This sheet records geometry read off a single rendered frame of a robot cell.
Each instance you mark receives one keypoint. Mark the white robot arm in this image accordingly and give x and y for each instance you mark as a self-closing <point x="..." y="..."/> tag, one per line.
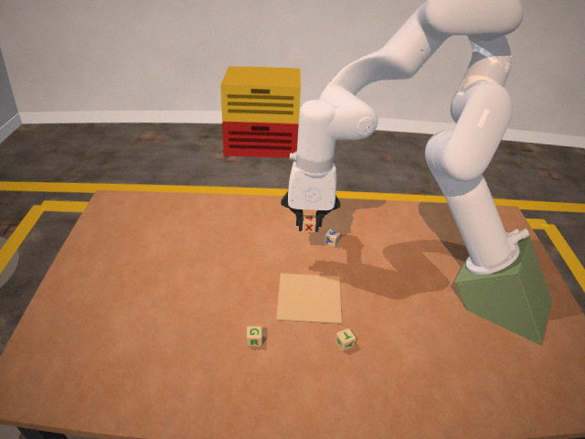
<point x="457" y="158"/>

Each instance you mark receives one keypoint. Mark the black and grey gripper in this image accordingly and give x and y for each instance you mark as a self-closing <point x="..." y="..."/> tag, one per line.
<point x="313" y="191"/>

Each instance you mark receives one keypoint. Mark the tan flat mat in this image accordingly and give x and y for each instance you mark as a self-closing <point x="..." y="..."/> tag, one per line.
<point x="309" y="298"/>

